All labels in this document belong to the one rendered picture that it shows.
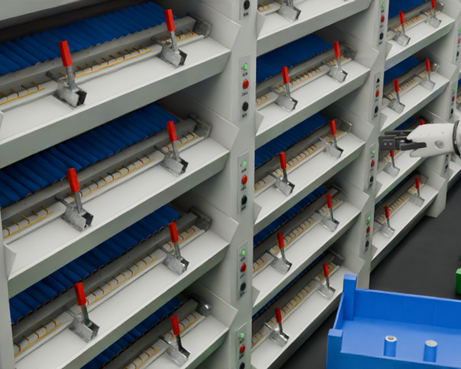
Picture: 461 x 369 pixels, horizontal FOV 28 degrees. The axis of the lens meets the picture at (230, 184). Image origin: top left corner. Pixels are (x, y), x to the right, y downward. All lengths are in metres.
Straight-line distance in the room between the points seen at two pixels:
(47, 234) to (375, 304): 0.55
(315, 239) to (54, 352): 0.97
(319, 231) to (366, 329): 0.80
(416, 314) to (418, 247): 1.41
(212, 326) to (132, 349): 0.22
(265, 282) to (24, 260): 0.84
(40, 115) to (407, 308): 0.67
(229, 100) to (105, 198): 0.35
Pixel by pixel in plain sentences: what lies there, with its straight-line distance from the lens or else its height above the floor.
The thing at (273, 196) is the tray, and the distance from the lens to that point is 2.00.
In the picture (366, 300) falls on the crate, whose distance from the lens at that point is 1.55.
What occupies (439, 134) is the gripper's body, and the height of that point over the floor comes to 0.65.
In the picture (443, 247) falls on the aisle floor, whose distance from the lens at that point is 2.98.
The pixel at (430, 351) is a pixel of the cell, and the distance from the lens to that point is 1.38.
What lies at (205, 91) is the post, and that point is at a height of 0.78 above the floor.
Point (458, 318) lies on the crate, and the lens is 1.55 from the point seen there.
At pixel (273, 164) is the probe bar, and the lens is 2.06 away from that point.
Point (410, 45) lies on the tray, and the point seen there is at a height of 0.67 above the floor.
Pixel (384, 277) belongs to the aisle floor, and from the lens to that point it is 2.75.
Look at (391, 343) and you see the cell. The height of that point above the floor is 0.54.
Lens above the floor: 1.26
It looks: 22 degrees down
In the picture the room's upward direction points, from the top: straight up
